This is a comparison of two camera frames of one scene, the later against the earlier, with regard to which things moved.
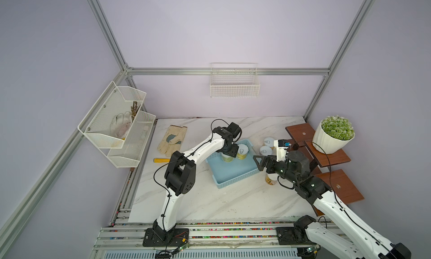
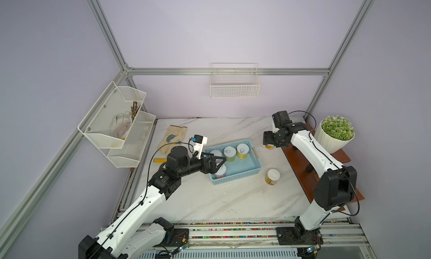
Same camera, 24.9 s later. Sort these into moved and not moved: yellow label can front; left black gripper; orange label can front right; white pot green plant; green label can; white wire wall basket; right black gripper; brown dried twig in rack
Moved: left black gripper; right black gripper
Not moved: green label can; orange label can front right; white pot green plant; white wire wall basket; brown dried twig in rack; yellow label can front
